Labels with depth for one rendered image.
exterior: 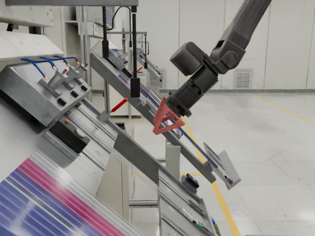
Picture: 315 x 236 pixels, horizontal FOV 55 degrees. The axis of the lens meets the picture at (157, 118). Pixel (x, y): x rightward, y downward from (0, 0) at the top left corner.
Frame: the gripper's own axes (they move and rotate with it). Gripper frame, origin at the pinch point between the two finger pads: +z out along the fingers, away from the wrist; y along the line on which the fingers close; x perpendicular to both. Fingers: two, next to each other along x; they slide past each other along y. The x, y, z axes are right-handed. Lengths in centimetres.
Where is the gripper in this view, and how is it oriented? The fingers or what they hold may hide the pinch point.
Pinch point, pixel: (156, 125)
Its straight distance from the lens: 79.6
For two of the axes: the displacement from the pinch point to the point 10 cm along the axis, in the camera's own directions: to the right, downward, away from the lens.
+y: 0.1, 2.3, -9.7
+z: -7.0, 6.9, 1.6
